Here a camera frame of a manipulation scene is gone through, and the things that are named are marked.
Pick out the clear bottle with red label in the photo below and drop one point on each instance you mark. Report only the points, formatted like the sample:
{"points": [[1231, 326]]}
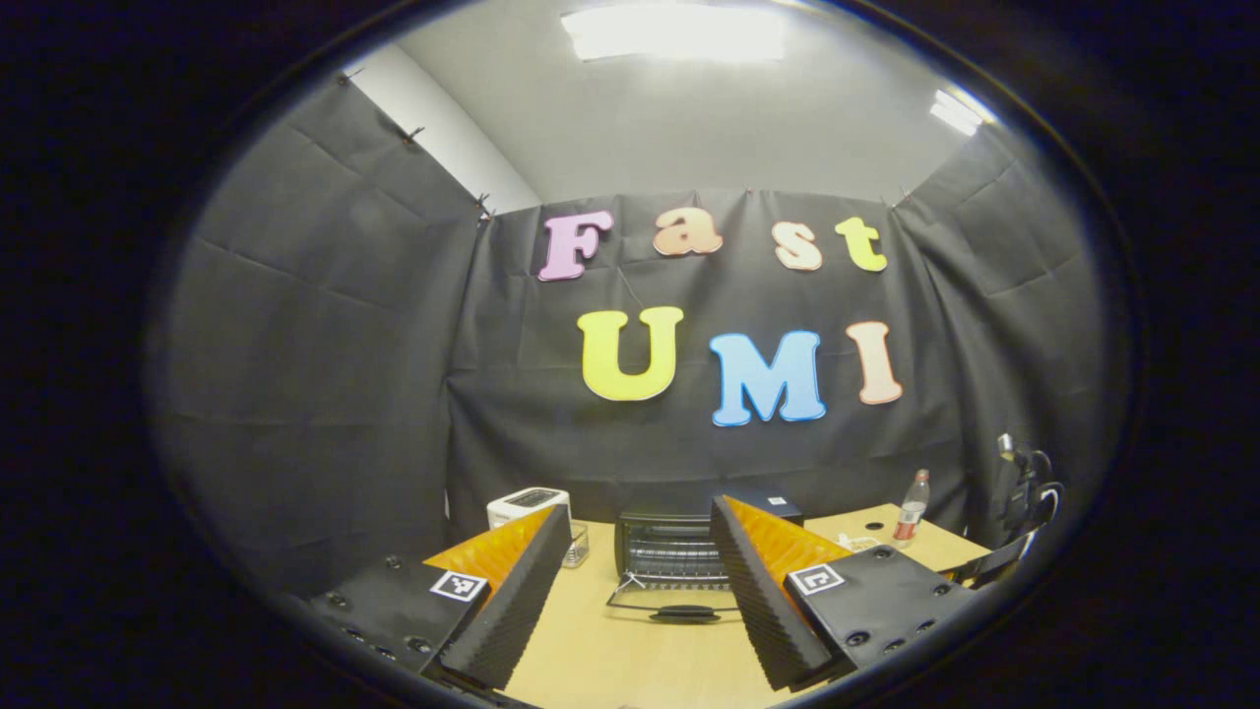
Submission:
{"points": [[912, 512]]}

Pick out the small ceiling light panel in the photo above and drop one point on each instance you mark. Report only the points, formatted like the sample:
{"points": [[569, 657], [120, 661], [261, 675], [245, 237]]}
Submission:
{"points": [[960, 111]]}

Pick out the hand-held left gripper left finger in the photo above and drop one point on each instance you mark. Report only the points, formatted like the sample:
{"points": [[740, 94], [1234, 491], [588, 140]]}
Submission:
{"points": [[512, 611]]}

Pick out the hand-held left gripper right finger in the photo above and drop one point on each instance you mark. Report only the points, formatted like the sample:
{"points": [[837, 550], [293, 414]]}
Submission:
{"points": [[763, 601]]}

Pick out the white toaster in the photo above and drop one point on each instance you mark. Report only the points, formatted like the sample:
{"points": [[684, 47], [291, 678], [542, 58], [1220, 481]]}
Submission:
{"points": [[517, 504]]}

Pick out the black electric oven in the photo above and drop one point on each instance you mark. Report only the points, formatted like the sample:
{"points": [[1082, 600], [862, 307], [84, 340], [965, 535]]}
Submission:
{"points": [[669, 547]]}

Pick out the white divided dish with beans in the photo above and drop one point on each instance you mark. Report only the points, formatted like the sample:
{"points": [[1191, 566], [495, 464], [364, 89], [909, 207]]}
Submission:
{"points": [[858, 543]]}

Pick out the black backdrop cloth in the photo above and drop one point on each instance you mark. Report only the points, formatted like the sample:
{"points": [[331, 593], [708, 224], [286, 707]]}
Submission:
{"points": [[325, 394]]}

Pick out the large ceiling light panel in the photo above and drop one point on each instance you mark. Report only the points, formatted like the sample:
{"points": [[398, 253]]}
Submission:
{"points": [[674, 32]]}

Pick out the clear glass container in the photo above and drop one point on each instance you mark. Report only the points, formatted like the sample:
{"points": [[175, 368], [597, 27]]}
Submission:
{"points": [[578, 547]]}

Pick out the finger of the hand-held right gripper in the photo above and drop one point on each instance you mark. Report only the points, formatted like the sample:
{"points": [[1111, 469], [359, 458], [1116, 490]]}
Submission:
{"points": [[994, 561]]}

